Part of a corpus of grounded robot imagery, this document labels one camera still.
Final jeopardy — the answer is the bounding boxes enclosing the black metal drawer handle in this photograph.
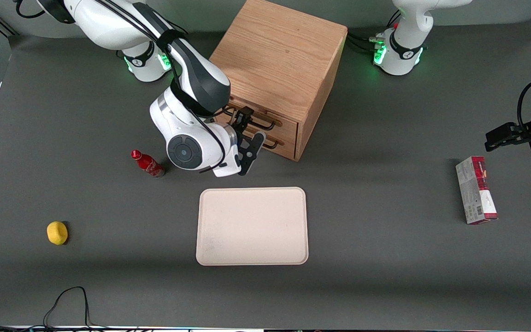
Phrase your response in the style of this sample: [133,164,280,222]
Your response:
[260,133,285,151]
[225,104,276,131]

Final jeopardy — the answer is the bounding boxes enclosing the wooden drawer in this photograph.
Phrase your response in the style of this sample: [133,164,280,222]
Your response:
[219,121,298,161]
[222,95,300,141]

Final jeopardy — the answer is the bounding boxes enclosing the wooden drawer cabinet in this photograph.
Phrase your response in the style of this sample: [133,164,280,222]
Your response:
[209,0,348,162]

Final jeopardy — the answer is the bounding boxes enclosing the red tartan cardboard box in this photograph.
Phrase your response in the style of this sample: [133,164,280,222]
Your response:
[455,156,499,225]

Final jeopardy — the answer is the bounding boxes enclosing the beige plastic tray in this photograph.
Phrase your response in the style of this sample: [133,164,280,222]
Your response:
[196,187,309,266]

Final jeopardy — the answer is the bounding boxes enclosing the red soda bottle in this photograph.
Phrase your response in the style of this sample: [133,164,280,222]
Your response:
[130,149,165,178]

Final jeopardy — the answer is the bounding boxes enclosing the yellow lemon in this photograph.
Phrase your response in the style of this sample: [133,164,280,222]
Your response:
[47,221,69,245]

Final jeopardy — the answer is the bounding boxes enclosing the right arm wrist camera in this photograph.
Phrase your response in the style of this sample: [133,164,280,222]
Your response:
[237,130,267,177]

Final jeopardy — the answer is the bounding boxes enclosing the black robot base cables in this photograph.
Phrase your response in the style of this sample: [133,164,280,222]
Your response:
[346,9,402,55]

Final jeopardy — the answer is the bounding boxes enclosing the black cable loop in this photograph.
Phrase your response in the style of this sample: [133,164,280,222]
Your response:
[0,286,155,332]

